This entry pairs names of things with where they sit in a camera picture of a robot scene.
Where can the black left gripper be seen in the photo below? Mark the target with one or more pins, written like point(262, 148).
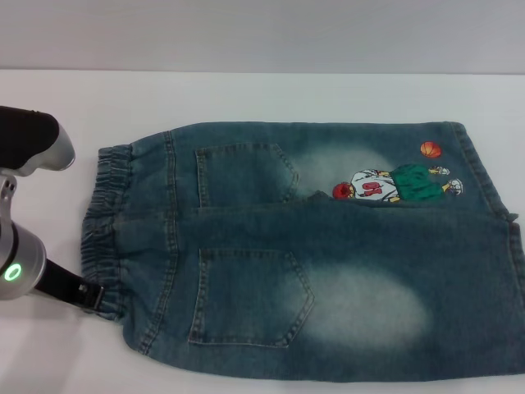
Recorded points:
point(57, 283)

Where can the blue denim shorts basketball print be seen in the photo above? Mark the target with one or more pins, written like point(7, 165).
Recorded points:
point(287, 246)

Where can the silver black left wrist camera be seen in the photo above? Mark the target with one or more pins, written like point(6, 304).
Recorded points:
point(28, 139)

